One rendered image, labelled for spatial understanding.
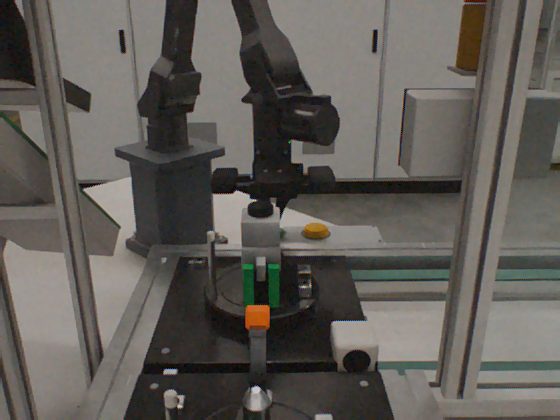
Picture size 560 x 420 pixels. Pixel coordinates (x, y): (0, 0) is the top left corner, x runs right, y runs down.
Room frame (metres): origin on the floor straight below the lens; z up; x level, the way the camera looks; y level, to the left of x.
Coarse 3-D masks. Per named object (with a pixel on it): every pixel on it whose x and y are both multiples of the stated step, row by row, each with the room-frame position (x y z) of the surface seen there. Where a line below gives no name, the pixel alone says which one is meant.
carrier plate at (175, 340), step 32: (192, 256) 0.68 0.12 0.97; (224, 256) 0.68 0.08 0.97; (288, 256) 0.68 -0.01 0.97; (320, 256) 0.68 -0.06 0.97; (192, 288) 0.59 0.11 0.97; (320, 288) 0.59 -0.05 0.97; (352, 288) 0.59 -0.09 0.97; (160, 320) 0.52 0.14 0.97; (192, 320) 0.52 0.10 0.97; (320, 320) 0.52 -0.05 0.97; (352, 320) 0.52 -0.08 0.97; (160, 352) 0.46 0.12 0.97; (192, 352) 0.46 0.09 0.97; (224, 352) 0.46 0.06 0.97; (288, 352) 0.46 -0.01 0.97; (320, 352) 0.46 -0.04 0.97
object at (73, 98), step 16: (0, 0) 0.50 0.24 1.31; (0, 16) 0.50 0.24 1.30; (16, 16) 0.52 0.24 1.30; (0, 32) 0.49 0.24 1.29; (16, 32) 0.52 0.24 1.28; (0, 48) 0.49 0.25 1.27; (16, 48) 0.51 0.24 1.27; (0, 64) 0.48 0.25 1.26; (16, 64) 0.51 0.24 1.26; (0, 80) 0.52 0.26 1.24; (16, 80) 0.51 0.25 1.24; (32, 80) 0.53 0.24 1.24; (64, 80) 0.58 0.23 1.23; (80, 96) 0.61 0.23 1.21; (80, 112) 0.63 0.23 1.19
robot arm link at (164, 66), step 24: (168, 0) 0.89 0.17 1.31; (192, 0) 0.89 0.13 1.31; (168, 24) 0.90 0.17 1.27; (192, 24) 0.90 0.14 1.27; (168, 48) 0.90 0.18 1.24; (192, 48) 0.92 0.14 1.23; (168, 72) 0.89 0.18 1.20; (192, 72) 0.91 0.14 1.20; (168, 96) 0.88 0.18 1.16; (192, 96) 0.93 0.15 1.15
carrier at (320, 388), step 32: (160, 384) 0.41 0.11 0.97; (192, 384) 0.41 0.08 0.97; (224, 384) 0.41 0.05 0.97; (288, 384) 0.41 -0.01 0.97; (320, 384) 0.41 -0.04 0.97; (352, 384) 0.41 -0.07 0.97; (128, 416) 0.37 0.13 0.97; (160, 416) 0.37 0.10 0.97; (192, 416) 0.35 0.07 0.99; (224, 416) 0.35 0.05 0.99; (256, 416) 0.30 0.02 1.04; (288, 416) 0.35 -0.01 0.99; (320, 416) 0.33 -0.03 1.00; (352, 416) 0.37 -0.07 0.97; (384, 416) 0.37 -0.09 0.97
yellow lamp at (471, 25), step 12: (468, 12) 0.44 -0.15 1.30; (480, 12) 0.43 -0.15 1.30; (468, 24) 0.44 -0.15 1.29; (480, 24) 0.43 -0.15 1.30; (468, 36) 0.44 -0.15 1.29; (480, 36) 0.43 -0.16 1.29; (468, 48) 0.44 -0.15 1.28; (480, 48) 0.43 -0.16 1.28; (456, 60) 0.45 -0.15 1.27; (468, 60) 0.44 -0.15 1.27
